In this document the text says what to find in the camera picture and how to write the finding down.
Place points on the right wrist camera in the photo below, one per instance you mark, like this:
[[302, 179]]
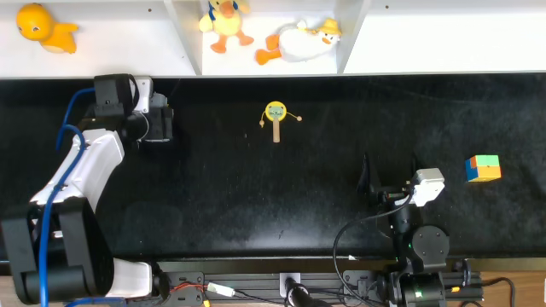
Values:
[[428, 185]]

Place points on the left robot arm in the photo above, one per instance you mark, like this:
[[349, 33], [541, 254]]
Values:
[[94, 166]]

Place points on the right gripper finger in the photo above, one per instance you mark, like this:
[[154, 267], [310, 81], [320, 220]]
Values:
[[413, 163], [364, 177]]

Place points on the white plush duck yellow hat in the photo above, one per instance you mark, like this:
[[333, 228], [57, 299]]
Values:
[[298, 42]]

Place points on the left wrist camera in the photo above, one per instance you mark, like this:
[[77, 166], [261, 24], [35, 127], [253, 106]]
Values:
[[144, 91]]

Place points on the yellow wooden rattle drum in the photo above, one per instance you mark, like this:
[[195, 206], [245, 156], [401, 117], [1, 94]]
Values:
[[276, 113]]

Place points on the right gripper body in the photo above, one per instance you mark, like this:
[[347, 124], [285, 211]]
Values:
[[390, 194]]

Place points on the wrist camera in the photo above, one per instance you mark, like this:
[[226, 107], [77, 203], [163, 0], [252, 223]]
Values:
[[144, 91], [428, 185]]

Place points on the yellow rubber duck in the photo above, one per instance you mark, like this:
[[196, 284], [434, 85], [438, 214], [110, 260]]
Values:
[[40, 27]]

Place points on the many-coloured puzzle cube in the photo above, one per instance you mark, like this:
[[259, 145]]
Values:
[[484, 168]]

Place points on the mounting rail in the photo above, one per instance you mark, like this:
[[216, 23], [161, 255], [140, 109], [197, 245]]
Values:
[[256, 290]]

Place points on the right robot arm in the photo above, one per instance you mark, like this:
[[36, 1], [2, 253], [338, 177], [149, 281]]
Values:
[[428, 245]]

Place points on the white shelf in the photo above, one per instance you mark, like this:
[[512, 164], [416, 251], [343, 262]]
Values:
[[128, 51]]

